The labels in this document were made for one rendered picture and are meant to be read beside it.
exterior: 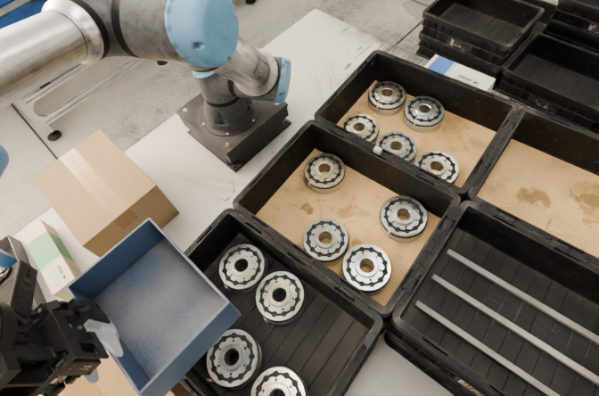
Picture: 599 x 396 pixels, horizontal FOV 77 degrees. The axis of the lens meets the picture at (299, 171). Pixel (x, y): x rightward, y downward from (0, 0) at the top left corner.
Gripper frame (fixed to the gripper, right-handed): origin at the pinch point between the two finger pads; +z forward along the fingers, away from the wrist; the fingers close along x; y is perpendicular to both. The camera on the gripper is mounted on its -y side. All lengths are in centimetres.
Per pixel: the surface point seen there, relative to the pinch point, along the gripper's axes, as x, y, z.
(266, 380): 6.5, 14.7, 27.2
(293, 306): 19.2, 8.8, 29.0
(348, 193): 47, -1, 36
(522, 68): 158, -3, 96
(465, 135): 80, 10, 40
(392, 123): 71, -7, 39
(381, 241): 42, 12, 35
